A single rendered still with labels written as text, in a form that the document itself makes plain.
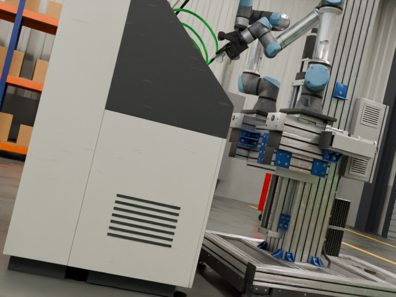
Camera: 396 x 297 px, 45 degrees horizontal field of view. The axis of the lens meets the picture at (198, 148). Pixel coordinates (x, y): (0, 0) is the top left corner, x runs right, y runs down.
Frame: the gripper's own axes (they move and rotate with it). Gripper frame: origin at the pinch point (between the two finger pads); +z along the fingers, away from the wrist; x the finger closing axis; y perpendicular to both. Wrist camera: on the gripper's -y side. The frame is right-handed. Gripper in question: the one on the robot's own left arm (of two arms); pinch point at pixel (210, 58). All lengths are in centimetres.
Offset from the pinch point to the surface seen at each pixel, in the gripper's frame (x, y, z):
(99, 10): -47, -41, 24
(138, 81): -46, -6, 28
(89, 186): -60, 21, 71
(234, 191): 696, 184, 183
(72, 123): -58, -6, 61
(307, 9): 816, -44, -143
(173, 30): -36.8, -16.3, 3.4
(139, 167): -51, 27, 49
